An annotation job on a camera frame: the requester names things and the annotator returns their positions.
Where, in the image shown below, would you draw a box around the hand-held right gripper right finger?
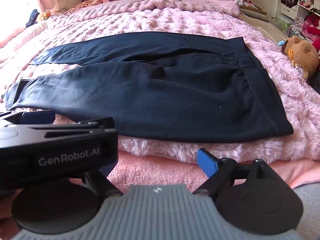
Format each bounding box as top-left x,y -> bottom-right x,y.
192,148 -> 266,198

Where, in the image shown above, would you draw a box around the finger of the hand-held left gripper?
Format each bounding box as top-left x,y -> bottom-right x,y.
25,117 -> 118,145
0,110 -> 57,127

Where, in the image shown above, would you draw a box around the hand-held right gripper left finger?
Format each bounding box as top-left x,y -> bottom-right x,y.
84,171 -> 123,197

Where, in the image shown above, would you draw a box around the dark navy pants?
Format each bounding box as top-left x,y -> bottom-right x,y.
1,31 -> 294,143

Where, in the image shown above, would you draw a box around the coral pink fleece bed sheet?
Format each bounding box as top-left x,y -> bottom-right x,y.
106,150 -> 320,200

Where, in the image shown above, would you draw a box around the dark blue cloth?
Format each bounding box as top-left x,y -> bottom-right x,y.
25,9 -> 40,28

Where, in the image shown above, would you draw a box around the small orange plush toy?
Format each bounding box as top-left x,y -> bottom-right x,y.
40,9 -> 52,22

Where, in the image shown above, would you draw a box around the person's grey clothing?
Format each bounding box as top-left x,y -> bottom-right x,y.
294,182 -> 320,240

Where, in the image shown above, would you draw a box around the red floral pillow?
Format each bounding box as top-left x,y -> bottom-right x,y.
75,0 -> 111,9

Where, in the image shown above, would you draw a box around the pink fluffy blanket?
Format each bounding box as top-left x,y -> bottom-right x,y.
0,0 -> 320,167

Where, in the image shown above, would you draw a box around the brown plush bear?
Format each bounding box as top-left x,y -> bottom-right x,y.
281,35 -> 319,81

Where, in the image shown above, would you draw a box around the cluttered nightstand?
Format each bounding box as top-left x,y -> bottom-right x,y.
237,0 -> 272,23

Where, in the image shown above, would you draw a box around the clear plastic storage box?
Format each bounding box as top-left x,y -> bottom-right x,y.
276,15 -> 296,33

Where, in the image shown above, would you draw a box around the white open shelf unit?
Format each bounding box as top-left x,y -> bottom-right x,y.
274,0 -> 320,34

